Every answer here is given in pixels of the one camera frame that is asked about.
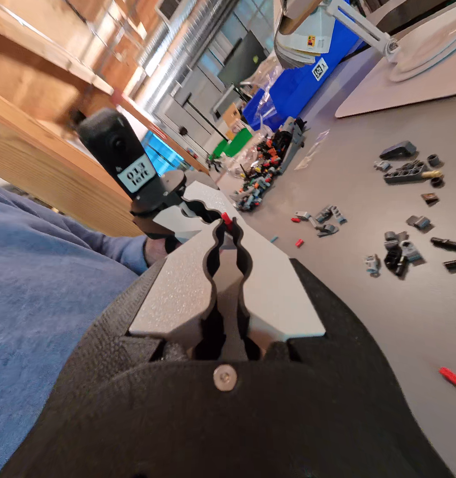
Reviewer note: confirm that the silver ventilation duct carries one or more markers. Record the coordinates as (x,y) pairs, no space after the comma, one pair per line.
(187,45)

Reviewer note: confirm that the wooden ceiling beams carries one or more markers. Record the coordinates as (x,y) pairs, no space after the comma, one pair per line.
(49,112)

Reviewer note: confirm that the green storage bin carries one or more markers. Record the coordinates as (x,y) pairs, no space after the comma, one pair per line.
(232,143)

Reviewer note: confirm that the small light grey lego connector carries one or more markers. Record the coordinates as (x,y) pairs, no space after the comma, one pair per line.
(382,166)
(372,264)

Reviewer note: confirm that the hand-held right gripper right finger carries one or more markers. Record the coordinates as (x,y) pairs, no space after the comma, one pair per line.
(280,295)

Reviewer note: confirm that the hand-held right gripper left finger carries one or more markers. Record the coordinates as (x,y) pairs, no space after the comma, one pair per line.
(176,295)

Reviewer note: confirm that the partly built lego model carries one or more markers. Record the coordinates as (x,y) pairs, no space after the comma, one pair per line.
(269,168)

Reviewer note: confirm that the small black lego slope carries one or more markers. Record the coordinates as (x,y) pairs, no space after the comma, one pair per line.
(429,199)

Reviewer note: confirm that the small clear plastic bag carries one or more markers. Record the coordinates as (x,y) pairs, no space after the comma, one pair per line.
(312,151)

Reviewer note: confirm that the person's blue clothing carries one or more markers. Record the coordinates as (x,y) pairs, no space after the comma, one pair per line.
(41,336)

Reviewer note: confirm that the blue storage bin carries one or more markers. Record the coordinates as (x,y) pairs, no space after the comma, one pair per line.
(295,82)

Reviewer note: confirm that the dark grey curved lego brick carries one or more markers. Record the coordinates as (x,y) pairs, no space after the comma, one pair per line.
(398,149)

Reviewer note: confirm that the small grey lego brick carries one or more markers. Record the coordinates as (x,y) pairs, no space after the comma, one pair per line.
(418,222)

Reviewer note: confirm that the red pin with grey connector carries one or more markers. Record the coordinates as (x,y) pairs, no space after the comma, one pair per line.
(301,216)

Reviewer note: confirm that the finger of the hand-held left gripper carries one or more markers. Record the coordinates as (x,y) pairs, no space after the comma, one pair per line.
(185,222)
(209,196)

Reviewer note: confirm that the dark grey angled lego beam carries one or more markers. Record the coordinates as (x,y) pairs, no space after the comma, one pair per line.
(405,173)

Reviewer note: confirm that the long red lego axle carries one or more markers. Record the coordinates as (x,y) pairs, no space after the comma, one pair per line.
(453,379)

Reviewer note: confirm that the cardboard box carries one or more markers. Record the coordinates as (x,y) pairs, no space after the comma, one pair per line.
(232,117)

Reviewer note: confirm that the window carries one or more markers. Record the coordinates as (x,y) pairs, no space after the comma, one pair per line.
(164,153)

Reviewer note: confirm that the white device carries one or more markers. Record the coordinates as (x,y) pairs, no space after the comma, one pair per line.
(422,30)

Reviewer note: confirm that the person's left hand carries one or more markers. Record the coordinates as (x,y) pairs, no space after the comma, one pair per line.
(157,250)

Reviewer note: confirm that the lego instruction booklet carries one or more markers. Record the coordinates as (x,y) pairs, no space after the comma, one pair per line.
(306,37)

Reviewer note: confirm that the dark grey lego bushing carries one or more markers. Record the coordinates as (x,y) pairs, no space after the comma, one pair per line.
(434,160)

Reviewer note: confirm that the cluster of grey lego connectors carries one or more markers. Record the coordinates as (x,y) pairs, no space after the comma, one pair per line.
(329,220)

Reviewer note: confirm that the cluster of dark lego connectors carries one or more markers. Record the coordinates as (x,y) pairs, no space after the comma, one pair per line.
(400,258)

